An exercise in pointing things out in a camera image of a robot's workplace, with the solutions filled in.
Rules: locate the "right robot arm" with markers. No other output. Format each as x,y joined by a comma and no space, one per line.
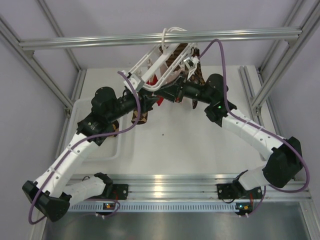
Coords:
283,156

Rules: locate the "white plastic bin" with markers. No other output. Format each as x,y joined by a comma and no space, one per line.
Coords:
110,148

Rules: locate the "white plastic sock hanger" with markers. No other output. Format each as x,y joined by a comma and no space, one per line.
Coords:
163,63

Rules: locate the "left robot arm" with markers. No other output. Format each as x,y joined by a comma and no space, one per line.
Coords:
50,193

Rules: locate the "perforated cable duct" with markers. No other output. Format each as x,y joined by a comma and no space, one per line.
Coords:
150,207

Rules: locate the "aluminium crossbar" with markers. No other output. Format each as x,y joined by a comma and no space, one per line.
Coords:
278,33

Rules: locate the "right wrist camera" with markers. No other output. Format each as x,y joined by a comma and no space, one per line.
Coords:
191,64

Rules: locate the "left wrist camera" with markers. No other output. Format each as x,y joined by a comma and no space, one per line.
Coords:
136,81

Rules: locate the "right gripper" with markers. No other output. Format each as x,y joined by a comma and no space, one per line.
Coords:
175,93

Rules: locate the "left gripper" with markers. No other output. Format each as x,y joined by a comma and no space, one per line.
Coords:
144,105

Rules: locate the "brown checkered hanging sock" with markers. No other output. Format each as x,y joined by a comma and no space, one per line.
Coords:
196,78

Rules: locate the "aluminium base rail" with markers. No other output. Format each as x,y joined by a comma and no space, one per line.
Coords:
189,187

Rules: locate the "brown checkered sock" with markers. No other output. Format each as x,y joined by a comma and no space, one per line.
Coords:
140,119
196,78

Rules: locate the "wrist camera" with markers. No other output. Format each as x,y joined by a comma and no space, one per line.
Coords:
136,81
191,64

